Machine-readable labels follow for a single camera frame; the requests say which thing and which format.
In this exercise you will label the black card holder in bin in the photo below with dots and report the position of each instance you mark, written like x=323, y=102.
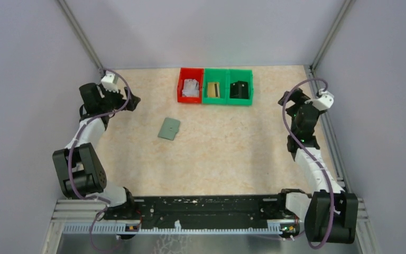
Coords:
x=239, y=90

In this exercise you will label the right green plastic bin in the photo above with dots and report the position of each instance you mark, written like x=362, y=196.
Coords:
x=243, y=75

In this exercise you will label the grey-green card holder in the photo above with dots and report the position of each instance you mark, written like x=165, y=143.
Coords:
x=169, y=129

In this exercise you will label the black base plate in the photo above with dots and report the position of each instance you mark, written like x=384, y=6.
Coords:
x=205, y=212

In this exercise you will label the red plastic bin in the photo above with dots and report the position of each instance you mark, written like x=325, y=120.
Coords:
x=190, y=73

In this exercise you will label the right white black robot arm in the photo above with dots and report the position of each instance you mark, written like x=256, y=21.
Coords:
x=330, y=212

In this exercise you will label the left corner aluminium post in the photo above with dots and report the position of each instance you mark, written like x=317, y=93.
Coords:
x=80, y=34

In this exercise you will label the right corner aluminium post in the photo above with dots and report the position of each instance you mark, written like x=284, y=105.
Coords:
x=334, y=29

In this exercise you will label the gold card in green bin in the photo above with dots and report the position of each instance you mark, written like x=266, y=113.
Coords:
x=213, y=89

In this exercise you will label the middle green plastic bin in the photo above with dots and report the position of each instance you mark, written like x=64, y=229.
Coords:
x=217, y=75

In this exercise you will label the aluminium frame rail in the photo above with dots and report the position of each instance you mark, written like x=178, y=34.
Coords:
x=75, y=209

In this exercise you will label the white toothed cable duct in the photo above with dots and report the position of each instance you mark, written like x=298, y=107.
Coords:
x=123, y=228

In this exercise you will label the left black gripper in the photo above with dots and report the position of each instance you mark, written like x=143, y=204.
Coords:
x=119, y=96

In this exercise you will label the white cards in red bin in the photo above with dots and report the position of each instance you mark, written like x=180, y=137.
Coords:
x=191, y=88

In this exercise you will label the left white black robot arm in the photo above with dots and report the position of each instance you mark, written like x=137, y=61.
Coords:
x=80, y=173

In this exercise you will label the right side aluminium rail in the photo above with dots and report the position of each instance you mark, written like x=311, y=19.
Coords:
x=330, y=137

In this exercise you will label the green plastic bin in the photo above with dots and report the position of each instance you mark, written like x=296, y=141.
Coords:
x=217, y=75
x=243, y=75

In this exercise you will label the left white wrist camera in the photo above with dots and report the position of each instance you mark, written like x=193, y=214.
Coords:
x=109, y=80

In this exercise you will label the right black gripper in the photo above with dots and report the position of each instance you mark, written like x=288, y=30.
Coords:
x=296, y=95

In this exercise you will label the corner aluminium post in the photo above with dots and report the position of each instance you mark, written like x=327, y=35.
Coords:
x=80, y=34
x=334, y=29

